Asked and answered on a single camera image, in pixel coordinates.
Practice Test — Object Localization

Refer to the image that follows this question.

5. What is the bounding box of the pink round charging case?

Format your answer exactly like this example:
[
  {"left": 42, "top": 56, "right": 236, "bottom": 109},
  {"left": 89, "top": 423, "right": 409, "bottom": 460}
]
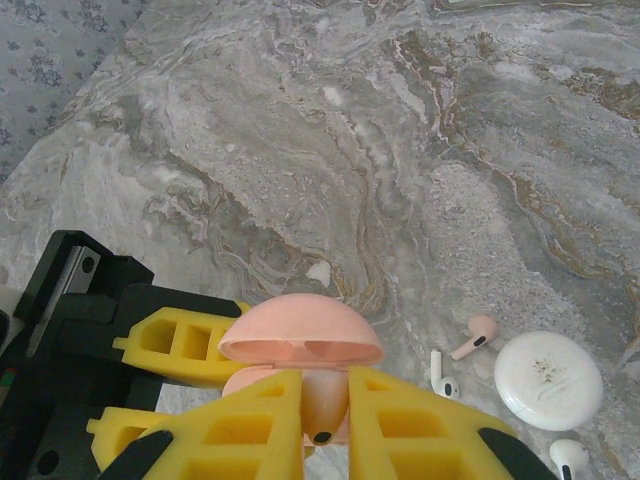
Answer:
[{"left": 218, "top": 294, "right": 386, "bottom": 459}]

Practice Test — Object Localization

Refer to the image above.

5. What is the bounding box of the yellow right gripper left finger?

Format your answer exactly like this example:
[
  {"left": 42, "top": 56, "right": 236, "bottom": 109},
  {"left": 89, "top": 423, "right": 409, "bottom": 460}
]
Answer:
[{"left": 99, "top": 368, "right": 305, "bottom": 480}]

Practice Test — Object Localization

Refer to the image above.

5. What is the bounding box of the pink wireless earbud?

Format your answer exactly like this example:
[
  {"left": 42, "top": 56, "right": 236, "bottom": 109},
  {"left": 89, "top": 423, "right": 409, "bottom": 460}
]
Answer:
[
  {"left": 448, "top": 313, "right": 499, "bottom": 362},
  {"left": 302, "top": 372, "right": 350, "bottom": 446}
]

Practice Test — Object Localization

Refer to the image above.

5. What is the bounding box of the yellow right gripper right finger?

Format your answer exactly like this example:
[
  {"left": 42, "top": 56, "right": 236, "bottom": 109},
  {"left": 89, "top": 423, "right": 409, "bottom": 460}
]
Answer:
[{"left": 348, "top": 367, "right": 559, "bottom": 480}]

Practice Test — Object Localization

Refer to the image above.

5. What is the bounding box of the white wireless earbud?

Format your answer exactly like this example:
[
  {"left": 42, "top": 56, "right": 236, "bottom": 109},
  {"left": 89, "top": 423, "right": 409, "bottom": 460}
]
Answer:
[
  {"left": 548, "top": 438, "right": 591, "bottom": 480},
  {"left": 428, "top": 348, "right": 462, "bottom": 401}
]

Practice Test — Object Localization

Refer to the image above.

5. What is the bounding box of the white round charging case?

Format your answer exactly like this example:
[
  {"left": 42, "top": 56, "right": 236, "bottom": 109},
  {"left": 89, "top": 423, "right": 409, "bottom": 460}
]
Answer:
[{"left": 492, "top": 329, "right": 606, "bottom": 432}]

